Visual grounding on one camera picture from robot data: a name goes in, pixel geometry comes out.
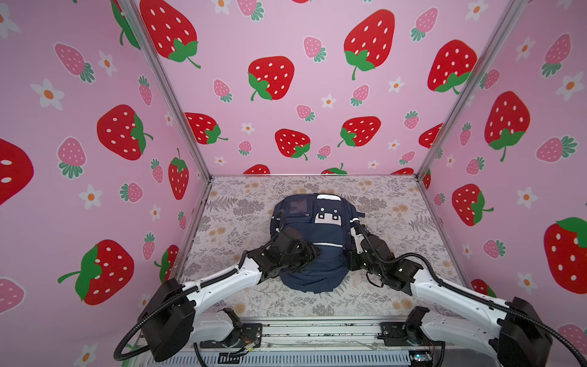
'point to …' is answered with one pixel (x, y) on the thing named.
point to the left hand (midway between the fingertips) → (321, 255)
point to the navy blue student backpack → (326, 219)
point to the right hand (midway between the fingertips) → (341, 252)
